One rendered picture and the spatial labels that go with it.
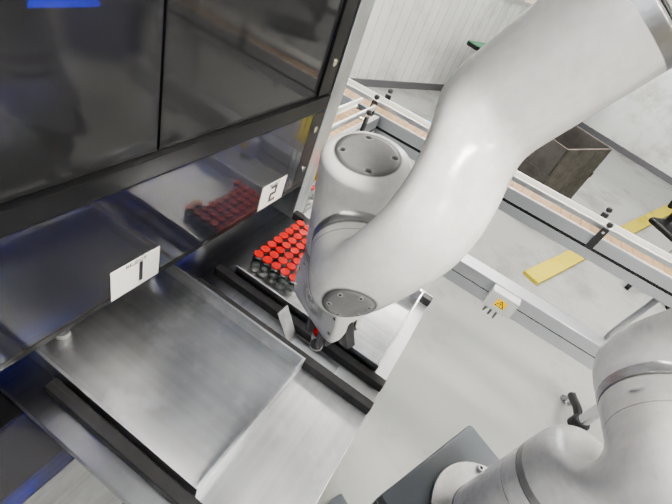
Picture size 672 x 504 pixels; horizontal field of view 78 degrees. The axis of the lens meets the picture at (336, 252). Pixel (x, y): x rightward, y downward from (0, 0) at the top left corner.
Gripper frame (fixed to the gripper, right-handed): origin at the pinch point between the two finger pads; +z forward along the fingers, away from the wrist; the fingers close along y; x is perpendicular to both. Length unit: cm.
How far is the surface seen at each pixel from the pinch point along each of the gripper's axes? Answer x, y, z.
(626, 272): 124, 13, 46
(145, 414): -25.6, -4.9, 12.0
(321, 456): -5.3, 12.7, 16.0
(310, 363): 0.9, -1.3, 15.9
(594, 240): 118, 0, 40
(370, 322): 18.8, -5.0, 21.9
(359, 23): 31, -42, -22
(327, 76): 23.8, -40.0, -13.6
